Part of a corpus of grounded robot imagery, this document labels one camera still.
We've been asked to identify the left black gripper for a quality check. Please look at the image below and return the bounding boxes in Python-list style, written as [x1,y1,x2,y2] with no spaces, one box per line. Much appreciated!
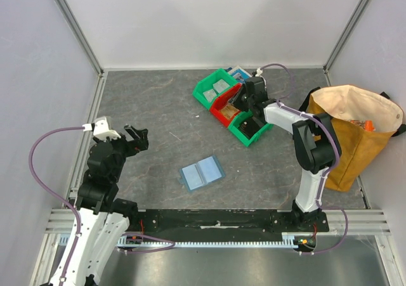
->
[94,124,148,181]

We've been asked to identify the white VIP credit card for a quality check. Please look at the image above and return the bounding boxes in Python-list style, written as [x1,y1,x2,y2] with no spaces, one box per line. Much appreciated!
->
[203,89,217,102]

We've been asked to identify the blue card holder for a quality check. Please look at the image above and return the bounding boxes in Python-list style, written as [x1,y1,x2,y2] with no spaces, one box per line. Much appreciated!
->
[179,155,225,192]

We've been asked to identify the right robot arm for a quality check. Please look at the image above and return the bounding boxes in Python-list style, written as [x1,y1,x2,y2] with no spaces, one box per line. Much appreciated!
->
[231,77,341,231]

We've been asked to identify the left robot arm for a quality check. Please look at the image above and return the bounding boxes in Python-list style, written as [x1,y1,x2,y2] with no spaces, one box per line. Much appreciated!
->
[48,117,149,285]

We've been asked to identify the brown cards in bin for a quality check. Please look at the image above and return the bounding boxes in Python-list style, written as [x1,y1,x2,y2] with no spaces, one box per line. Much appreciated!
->
[219,103,240,120]

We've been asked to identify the grey card in bin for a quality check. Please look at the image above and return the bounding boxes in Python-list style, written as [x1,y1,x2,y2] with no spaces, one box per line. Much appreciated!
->
[213,79,230,94]

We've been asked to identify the red bin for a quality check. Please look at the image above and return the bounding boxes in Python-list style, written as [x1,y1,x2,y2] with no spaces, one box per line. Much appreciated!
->
[209,83,242,127]

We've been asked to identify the black items in bin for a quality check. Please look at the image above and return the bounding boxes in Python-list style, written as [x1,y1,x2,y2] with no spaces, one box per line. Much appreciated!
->
[239,117,263,140]

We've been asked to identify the blue white box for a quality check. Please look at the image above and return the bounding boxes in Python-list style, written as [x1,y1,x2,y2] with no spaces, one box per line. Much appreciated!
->
[226,66,251,82]

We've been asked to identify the green bin near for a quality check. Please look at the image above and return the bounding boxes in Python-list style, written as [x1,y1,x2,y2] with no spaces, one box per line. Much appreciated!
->
[228,112,273,147]

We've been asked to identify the green bin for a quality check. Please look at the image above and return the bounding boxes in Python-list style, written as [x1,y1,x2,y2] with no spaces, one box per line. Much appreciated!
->
[192,68,238,110]
[228,112,273,147]

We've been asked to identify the green bin far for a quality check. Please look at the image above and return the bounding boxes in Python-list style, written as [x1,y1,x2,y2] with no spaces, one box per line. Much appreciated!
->
[192,68,238,110]

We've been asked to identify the yellow tote bag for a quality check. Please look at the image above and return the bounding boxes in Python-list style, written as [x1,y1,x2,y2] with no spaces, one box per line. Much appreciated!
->
[299,85,405,192]

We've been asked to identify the orange item in bag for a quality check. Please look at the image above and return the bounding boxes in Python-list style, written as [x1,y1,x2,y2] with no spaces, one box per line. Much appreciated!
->
[364,120,375,132]

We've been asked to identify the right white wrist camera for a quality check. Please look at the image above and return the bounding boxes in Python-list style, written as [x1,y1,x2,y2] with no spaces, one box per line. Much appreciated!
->
[252,68,266,86]

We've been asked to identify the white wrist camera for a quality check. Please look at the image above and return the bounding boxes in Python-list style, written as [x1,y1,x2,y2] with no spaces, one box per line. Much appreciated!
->
[252,68,266,86]
[82,116,121,141]

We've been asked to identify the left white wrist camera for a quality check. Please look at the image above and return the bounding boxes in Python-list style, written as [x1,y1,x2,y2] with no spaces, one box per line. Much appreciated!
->
[82,116,121,141]

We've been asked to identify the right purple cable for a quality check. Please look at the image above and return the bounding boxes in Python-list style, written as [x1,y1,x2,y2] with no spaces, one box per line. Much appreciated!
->
[261,63,350,257]

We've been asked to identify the purple cable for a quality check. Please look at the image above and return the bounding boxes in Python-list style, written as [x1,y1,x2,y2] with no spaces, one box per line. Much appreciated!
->
[28,126,176,285]
[261,63,350,257]

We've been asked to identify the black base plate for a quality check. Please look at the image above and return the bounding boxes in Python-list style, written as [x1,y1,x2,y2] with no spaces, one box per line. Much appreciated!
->
[129,209,329,243]

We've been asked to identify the white cable duct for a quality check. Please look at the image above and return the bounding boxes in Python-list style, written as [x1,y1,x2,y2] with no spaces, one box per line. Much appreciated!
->
[117,235,298,249]

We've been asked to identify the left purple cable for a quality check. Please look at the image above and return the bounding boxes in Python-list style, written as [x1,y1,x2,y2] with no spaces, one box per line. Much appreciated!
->
[28,126,176,285]

